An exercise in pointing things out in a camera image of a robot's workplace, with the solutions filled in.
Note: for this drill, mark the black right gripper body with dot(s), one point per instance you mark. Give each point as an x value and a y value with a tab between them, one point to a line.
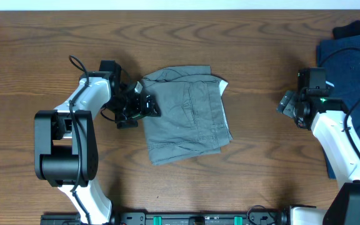
289	101

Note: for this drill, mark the black folded garment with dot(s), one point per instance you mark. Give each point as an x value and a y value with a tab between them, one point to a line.
347	31

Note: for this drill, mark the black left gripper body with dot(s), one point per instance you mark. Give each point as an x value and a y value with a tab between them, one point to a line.
127	106

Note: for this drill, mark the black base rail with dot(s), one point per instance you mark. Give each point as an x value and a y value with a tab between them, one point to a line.
254	216

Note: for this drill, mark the dark blue folded garment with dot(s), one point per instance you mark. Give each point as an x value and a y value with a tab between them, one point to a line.
341	58

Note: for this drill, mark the grey shorts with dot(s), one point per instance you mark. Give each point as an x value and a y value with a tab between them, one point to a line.
192	121

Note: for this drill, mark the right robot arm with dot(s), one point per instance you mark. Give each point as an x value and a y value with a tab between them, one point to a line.
327	119

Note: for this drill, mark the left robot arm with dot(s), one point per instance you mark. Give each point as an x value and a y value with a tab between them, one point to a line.
65	148

